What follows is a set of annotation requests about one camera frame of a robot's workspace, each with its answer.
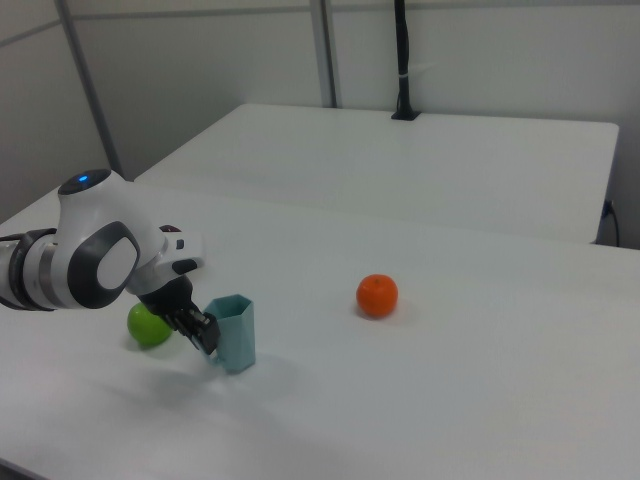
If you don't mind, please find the orange mandarin fruit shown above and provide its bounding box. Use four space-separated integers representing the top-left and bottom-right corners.
355 273 400 319

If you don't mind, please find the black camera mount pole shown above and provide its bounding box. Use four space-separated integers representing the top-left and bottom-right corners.
390 0 421 122

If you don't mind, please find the green apple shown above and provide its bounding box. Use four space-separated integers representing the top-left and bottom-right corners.
126 301 174 349

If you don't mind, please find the grey metal partition post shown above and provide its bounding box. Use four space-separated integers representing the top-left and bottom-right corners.
56 0 125 182
308 0 345 109

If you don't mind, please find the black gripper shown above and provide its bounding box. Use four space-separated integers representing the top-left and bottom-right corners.
130 272 222 357

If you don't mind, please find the light blue hexagonal mug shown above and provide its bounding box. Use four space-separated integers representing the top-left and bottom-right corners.
201 295 257 374

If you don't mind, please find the black power cable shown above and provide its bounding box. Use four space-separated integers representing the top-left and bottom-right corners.
603 198 622 248

